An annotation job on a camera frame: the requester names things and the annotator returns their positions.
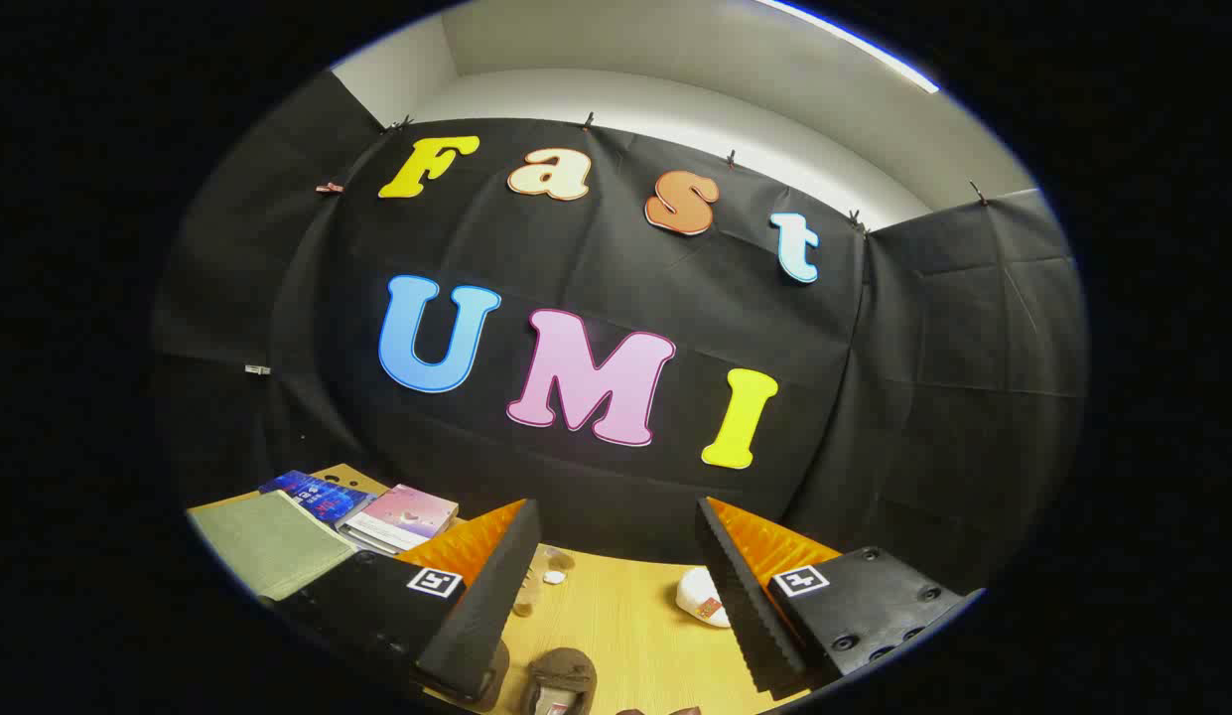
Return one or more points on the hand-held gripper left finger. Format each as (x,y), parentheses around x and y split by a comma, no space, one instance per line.
(496,586)

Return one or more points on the grey book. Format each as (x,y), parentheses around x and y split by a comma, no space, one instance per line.
(367,541)

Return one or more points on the brown fuzzy shoe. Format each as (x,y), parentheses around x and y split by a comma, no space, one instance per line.
(657,711)
(564,675)

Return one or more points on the blue book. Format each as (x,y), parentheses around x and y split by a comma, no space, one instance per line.
(318,494)

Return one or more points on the tan striped plush toy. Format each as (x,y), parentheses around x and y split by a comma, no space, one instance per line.
(563,559)

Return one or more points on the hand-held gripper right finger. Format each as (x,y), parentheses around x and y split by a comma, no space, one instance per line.
(740,596)

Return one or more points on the black backdrop cloth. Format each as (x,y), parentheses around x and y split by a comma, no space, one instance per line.
(625,278)

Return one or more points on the pink book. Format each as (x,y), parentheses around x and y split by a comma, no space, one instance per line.
(407,511)

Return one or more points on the white plush toy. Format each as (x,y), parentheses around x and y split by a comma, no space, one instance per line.
(697,594)

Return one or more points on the pale green fabric storage box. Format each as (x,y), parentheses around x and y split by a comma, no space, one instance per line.
(268,541)

